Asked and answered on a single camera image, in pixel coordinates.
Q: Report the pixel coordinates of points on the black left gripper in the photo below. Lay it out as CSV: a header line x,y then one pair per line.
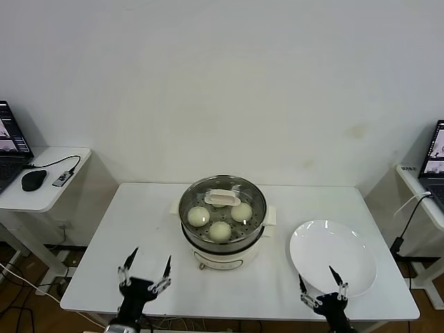
x,y
135,298

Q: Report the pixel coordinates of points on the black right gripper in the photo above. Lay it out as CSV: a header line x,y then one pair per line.
x,y
329,308

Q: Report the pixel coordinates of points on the white steamed baozi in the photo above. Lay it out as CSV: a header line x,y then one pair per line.
x,y
220,231
198,216
218,205
241,211

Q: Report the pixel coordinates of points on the round glass lid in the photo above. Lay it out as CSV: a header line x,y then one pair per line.
x,y
222,197

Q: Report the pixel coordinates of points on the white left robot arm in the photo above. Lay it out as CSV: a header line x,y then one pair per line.
x,y
119,329

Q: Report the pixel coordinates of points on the stainless steel steamer basket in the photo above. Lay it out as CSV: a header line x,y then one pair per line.
x,y
222,248

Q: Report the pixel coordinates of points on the white round plate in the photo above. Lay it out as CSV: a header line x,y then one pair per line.
x,y
333,249

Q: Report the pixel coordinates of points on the white electric cooker pot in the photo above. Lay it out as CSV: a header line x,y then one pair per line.
x,y
225,260

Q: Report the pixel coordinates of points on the black power adapter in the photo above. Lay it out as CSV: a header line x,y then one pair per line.
x,y
397,244

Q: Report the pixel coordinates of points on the grey usb hub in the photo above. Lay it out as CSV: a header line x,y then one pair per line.
x,y
62,178

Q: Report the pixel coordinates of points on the white side table rounded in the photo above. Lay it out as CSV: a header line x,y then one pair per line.
x,y
41,201

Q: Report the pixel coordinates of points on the white side table labelled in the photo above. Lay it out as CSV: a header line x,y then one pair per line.
x,y
409,178

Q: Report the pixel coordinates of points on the black computer mouse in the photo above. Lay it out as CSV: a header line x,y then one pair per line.
x,y
33,180

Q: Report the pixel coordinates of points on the white label sticker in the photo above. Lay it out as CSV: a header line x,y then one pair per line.
x,y
407,168

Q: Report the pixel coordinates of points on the black laptop with mouse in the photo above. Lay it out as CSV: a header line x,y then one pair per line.
x,y
7,145

